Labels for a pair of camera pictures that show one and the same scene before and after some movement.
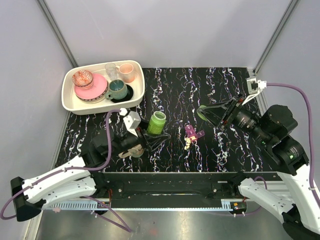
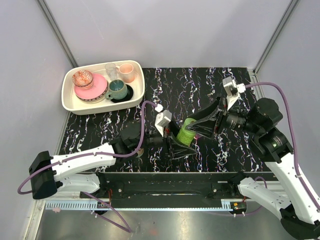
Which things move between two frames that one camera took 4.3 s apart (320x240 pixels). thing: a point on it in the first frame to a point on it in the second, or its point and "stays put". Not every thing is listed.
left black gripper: [150, 142] to [176, 150]
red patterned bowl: [82, 79] stays put
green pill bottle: [156, 123] to [184, 135]
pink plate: [98, 88] stays put
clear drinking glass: [111, 69] stays put
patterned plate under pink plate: [95, 100] stays put
